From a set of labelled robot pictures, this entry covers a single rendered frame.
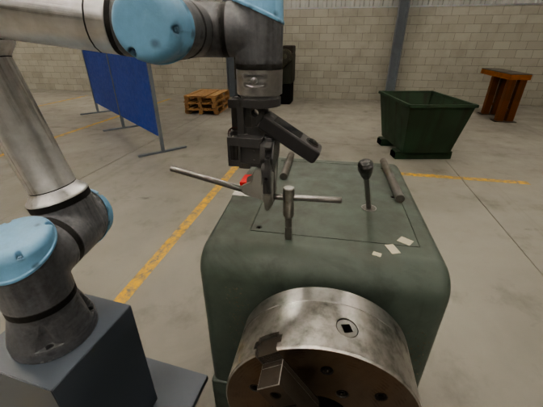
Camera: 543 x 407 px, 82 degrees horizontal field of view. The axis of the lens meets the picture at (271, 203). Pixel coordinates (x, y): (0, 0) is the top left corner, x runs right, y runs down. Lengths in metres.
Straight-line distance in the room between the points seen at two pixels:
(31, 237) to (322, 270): 0.51
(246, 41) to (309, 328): 0.43
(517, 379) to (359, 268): 1.80
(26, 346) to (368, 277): 0.62
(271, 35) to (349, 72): 9.83
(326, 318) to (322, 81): 9.98
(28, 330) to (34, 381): 0.09
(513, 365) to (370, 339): 1.90
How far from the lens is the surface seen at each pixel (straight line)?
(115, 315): 0.78
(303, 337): 0.49
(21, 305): 0.69
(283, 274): 0.61
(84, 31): 0.45
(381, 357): 0.52
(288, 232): 0.63
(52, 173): 0.72
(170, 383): 1.06
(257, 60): 0.51
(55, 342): 0.74
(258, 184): 0.57
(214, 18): 0.52
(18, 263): 0.64
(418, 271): 0.63
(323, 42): 10.30
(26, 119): 0.71
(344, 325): 0.52
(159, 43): 0.39
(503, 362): 2.38
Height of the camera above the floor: 1.62
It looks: 28 degrees down
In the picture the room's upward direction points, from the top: straight up
